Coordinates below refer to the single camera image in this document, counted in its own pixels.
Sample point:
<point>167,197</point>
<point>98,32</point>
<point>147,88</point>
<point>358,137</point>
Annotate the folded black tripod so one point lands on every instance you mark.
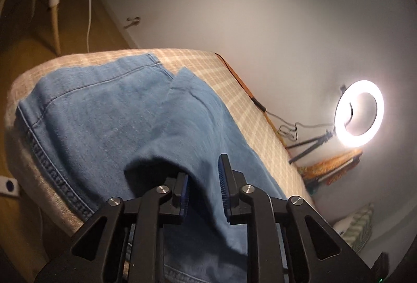
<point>312,185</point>

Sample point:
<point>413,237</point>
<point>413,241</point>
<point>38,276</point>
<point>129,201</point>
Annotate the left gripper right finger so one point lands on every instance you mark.
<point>235,209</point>

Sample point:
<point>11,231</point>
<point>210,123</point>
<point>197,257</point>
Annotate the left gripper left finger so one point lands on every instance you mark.
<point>180,194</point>

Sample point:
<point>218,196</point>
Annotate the white wall socket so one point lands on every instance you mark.
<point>9,187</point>

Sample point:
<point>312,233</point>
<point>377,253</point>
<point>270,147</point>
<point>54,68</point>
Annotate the green striped white pillow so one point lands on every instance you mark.
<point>356,228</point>

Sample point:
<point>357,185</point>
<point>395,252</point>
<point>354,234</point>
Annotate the light blue denim jeans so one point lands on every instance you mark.
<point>116,129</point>

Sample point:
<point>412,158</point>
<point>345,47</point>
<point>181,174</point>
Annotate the orange patterned cloth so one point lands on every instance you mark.
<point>335,167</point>

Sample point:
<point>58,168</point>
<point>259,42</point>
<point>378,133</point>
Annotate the small black tripod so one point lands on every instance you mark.
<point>314,143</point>

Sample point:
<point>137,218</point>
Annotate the plaid beige bed cover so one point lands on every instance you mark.
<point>208,66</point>

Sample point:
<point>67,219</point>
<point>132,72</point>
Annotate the bright ring light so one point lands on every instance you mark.
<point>359,113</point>

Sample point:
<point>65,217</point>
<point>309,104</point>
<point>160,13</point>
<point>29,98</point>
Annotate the metal door stopper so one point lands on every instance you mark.
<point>132,22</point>

